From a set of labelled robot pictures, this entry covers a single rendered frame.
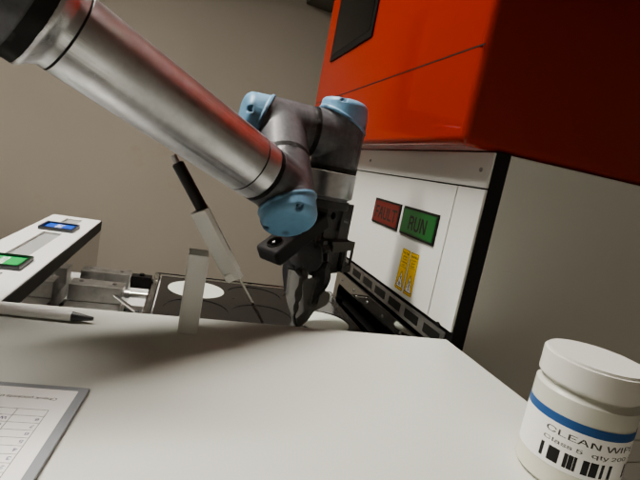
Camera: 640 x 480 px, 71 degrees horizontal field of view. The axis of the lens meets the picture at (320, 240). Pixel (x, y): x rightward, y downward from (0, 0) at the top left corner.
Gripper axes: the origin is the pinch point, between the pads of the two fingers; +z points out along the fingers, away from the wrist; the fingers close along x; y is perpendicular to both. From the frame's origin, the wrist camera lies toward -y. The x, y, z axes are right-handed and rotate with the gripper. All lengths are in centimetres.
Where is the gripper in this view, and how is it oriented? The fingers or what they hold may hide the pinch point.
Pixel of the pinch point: (295, 319)
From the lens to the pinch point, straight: 74.3
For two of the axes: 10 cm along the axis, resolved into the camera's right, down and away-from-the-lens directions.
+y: 6.4, 0.1, 7.7
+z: -1.9, 9.7, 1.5
